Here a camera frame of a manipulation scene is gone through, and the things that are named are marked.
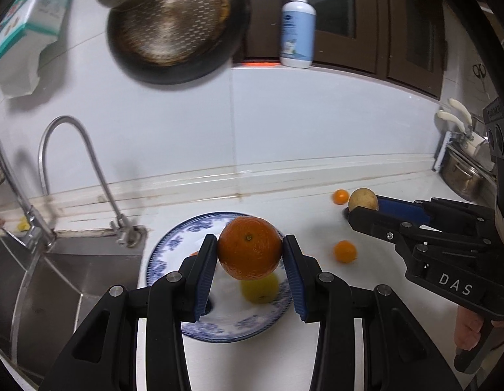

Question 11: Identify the white handled knife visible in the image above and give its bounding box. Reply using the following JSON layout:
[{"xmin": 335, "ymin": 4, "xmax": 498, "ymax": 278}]
[
  {"xmin": 436, "ymin": 109, "xmax": 466, "ymax": 134},
  {"xmin": 448, "ymin": 98, "xmax": 473, "ymax": 126}
]

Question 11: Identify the white blue lotion bottle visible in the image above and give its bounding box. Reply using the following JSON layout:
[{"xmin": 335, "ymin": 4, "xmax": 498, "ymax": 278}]
[{"xmin": 279, "ymin": 0, "xmax": 316, "ymax": 69}]

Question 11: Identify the teal white tissue box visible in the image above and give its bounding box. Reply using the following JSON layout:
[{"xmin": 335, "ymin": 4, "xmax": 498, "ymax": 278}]
[{"xmin": 0, "ymin": 0, "xmax": 71, "ymax": 99}]

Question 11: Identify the blue white porcelain plate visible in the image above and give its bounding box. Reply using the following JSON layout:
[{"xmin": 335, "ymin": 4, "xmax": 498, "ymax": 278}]
[{"xmin": 146, "ymin": 212, "xmax": 292, "ymax": 343}]

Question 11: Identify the yellow-brown pear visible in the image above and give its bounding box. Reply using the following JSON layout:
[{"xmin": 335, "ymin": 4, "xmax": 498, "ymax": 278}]
[{"xmin": 348, "ymin": 188, "xmax": 379, "ymax": 211}]

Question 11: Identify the large chrome faucet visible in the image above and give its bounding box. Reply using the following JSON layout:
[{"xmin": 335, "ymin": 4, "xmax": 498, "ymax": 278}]
[{"xmin": 0, "ymin": 127, "xmax": 58, "ymax": 253}]

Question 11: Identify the thin gooseneck faucet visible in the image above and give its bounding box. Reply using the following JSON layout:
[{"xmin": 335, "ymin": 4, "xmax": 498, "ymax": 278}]
[{"xmin": 36, "ymin": 115, "xmax": 143, "ymax": 248}]

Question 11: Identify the medium orange tangerine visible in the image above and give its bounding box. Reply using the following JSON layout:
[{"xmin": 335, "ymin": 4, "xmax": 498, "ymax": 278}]
[{"xmin": 333, "ymin": 240, "xmax": 358, "ymax": 264}]

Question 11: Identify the small orange tangerine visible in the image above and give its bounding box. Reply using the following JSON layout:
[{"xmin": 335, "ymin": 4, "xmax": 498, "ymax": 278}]
[{"xmin": 332, "ymin": 189, "xmax": 349, "ymax": 205}]

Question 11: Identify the small yellow fruit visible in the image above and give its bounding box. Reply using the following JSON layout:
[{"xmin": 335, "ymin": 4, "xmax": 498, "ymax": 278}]
[{"xmin": 240, "ymin": 273, "xmax": 279, "ymax": 305}]

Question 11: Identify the right human hand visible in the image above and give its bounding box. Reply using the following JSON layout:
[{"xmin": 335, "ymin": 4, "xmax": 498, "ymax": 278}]
[{"xmin": 453, "ymin": 306, "xmax": 504, "ymax": 350}]

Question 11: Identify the stainless steel sink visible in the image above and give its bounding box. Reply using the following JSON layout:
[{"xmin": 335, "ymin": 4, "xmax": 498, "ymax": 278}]
[{"xmin": 0, "ymin": 235, "xmax": 145, "ymax": 386}]

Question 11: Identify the large orange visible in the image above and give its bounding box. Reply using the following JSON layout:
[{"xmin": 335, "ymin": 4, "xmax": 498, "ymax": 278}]
[{"xmin": 217, "ymin": 216, "xmax": 282, "ymax": 281}]

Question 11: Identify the black frying pan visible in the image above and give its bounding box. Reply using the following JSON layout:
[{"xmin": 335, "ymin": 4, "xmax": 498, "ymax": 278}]
[{"xmin": 106, "ymin": 0, "xmax": 250, "ymax": 85}]

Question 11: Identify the brass metal colander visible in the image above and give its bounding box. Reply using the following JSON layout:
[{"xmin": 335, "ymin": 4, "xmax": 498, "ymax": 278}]
[{"xmin": 108, "ymin": 0, "xmax": 231, "ymax": 66}]

